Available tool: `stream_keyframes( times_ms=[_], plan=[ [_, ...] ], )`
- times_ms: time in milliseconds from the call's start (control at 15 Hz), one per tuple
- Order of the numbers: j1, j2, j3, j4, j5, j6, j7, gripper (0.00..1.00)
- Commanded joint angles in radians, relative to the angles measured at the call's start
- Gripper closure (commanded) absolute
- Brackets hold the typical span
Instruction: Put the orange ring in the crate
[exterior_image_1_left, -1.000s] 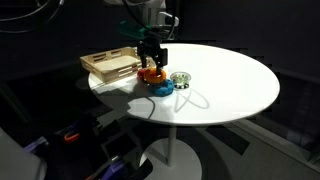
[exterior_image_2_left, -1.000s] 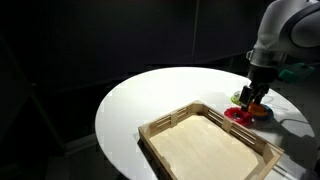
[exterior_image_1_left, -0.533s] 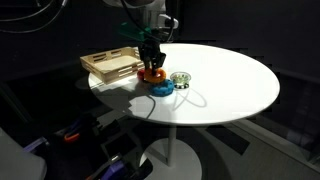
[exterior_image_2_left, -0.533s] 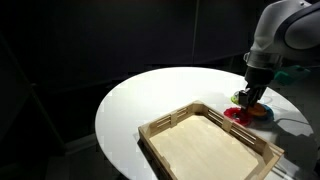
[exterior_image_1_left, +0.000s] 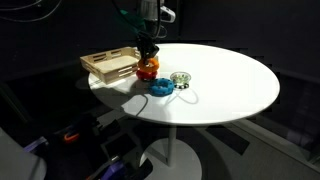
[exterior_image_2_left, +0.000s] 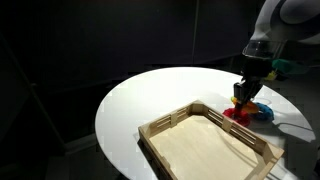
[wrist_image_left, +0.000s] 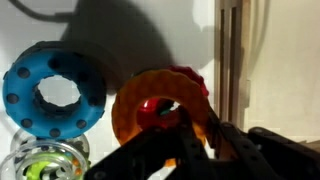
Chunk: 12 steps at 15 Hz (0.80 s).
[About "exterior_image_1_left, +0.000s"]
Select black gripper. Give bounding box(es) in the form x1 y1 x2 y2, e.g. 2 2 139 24
135 30 161 67

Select orange toy ring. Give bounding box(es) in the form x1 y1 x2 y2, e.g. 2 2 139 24
137 57 160 73

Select wooden slatted crate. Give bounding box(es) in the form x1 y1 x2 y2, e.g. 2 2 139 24
79 46 143 85

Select purple black equipment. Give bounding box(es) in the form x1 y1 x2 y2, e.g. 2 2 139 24
87 156 154 180

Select blue toy ring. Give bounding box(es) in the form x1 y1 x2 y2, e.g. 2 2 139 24
148 77 176 98

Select green cable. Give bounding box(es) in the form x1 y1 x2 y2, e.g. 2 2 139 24
119 9 147 31

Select white table pedestal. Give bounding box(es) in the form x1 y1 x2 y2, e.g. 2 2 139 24
139 124 203 180

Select black tool with orange handle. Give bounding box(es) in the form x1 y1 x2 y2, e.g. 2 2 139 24
49 123 101 148

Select grey hanging cable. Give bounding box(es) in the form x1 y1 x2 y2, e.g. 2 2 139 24
0 0 63 24

